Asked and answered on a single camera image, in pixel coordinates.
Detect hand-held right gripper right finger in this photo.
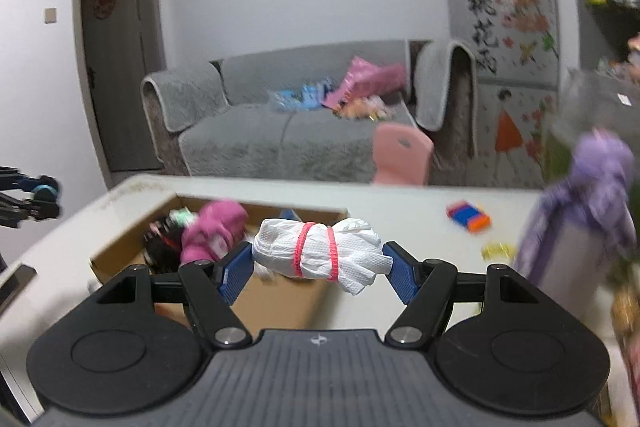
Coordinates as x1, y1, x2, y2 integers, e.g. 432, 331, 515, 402
382, 242, 543, 350

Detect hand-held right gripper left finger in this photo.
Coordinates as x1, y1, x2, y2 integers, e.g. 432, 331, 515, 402
97, 243, 253, 350

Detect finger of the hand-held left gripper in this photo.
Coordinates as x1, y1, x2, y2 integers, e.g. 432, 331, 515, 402
0, 193, 63, 228
0, 166, 60, 202

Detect pink fuzzy sock bundle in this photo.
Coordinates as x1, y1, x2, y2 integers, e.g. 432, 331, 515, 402
181, 201, 247, 265

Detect brown cardboard box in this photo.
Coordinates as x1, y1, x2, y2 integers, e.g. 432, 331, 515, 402
90, 192, 351, 338

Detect black sock bundle blue band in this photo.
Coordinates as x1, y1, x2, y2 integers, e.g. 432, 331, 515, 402
144, 218, 187, 269

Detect white tissue bundle pink bands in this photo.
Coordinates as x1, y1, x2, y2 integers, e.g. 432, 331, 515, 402
252, 217, 394, 296

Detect white desktop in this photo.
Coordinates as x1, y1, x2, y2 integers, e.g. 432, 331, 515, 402
0, 174, 640, 427

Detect blue orange stick bundle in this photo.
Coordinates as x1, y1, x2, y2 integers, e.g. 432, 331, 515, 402
446, 202, 492, 233

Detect yellow plastic clip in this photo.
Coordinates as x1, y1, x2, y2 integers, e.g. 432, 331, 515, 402
481, 242, 516, 262

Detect pink plastic chair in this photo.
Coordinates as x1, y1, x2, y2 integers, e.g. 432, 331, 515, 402
372, 124, 433, 185

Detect dark door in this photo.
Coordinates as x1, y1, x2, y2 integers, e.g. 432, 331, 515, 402
75, 0, 166, 172

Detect grey sofa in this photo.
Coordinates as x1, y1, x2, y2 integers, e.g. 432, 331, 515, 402
141, 39, 476, 185

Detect orange plush toy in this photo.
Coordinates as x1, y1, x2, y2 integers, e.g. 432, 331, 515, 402
337, 97, 388, 120

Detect purple water bottle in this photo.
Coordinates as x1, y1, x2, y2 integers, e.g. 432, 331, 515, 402
515, 129, 638, 303

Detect clear plastic bag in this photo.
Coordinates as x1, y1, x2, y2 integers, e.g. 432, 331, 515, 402
267, 89, 293, 112

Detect blue toy castle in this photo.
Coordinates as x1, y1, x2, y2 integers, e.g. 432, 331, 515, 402
287, 79, 333, 110

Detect pink plastic bag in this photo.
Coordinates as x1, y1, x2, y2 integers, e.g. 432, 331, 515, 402
322, 57, 406, 108

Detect refrigerator with flower stickers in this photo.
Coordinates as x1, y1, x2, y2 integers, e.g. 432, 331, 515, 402
442, 0, 561, 188

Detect glass fish bowl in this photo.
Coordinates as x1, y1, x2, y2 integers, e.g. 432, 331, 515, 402
545, 67, 640, 208

